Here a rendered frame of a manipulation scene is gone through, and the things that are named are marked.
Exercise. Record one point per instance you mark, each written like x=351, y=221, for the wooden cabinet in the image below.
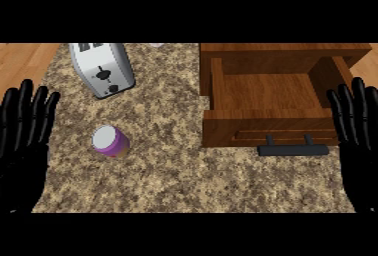
x=275, y=53

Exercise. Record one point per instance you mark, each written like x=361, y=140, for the silver toaster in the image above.
x=103, y=68

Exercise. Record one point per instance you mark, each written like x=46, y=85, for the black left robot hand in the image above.
x=20, y=150

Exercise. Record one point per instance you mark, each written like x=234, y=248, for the purple can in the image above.
x=110, y=141

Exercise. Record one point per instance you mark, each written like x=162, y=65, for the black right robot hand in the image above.
x=362, y=160

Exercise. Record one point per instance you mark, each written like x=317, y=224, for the wooden drawer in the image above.
x=271, y=110

